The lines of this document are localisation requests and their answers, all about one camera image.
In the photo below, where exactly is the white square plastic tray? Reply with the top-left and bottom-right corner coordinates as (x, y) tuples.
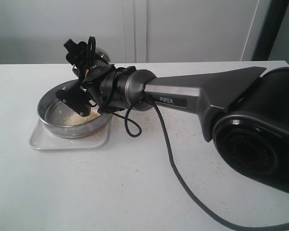
(29, 119), (111, 150)

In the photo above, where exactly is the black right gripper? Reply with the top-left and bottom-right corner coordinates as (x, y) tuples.
(64, 39), (118, 113)

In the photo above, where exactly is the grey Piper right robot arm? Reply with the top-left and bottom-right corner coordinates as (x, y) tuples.
(56, 37), (289, 193)

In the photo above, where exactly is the round stainless steel sieve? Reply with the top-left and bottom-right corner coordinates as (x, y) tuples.
(37, 82), (113, 139)

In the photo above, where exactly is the yellow white grain mix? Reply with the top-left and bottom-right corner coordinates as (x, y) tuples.
(63, 109), (100, 126)

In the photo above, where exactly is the black wrist camera on right gripper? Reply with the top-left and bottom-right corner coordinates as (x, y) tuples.
(55, 80), (92, 117)

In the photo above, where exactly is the stainless steel cup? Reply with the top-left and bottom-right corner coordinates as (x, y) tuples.
(72, 47), (111, 77)

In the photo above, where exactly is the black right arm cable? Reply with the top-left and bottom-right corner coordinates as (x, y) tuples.
(86, 36), (289, 231)

